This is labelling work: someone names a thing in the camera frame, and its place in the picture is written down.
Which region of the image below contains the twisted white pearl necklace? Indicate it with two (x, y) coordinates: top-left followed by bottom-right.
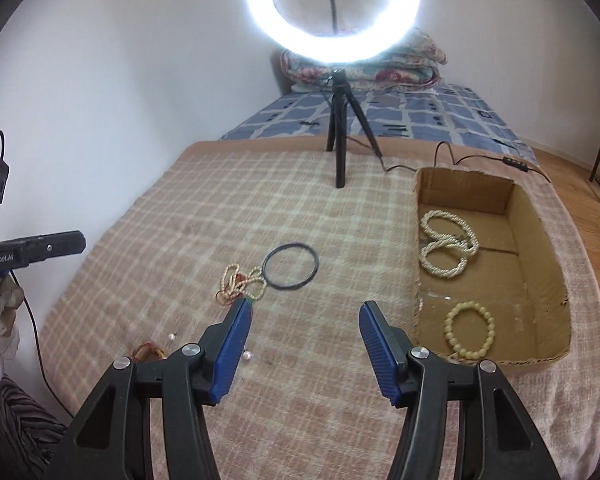
(418, 208), (481, 279)

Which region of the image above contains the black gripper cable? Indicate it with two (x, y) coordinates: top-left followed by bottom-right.
(9, 268), (74, 418)

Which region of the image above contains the gold watch red strap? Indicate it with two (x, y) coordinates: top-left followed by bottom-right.
(130, 341), (168, 363)

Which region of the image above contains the pink plaid blanket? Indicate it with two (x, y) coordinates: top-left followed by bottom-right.
(42, 138), (600, 479)

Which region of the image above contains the black tripod stand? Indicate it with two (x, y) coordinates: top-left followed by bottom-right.
(326, 70), (384, 188)

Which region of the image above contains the yellow bead bracelet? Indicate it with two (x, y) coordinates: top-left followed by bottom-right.
(443, 300), (496, 361)

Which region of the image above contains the white ring light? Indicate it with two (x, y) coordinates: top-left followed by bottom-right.
(246, 0), (420, 65)

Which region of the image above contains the striped dark fabric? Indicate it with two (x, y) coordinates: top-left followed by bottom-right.
(0, 376), (68, 480)

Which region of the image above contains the small pearl bead strand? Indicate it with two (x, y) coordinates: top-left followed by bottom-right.
(215, 263), (268, 304)

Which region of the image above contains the dark bangle bracelet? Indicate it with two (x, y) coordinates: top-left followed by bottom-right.
(262, 242), (320, 292)

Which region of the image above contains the folded floral quilt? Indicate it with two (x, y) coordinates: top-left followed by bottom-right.
(280, 27), (448, 93)

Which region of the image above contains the cardboard box tray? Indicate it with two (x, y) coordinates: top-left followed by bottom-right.
(411, 167), (571, 370)

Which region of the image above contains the blue patterned bed sheet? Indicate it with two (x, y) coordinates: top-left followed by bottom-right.
(222, 84), (535, 162)

